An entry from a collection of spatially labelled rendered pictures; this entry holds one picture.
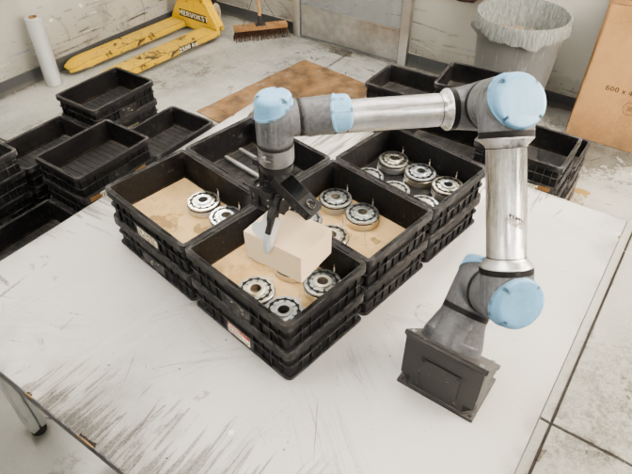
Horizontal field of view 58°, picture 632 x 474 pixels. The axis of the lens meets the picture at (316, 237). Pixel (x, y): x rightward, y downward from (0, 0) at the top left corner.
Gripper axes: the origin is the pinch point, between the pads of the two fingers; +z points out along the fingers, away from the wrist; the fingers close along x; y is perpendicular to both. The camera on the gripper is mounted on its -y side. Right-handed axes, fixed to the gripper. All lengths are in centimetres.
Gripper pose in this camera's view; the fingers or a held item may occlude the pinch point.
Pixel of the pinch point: (288, 237)
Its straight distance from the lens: 132.2
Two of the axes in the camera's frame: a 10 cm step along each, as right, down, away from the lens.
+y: -8.2, -3.7, 4.3
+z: 0.0, 7.5, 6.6
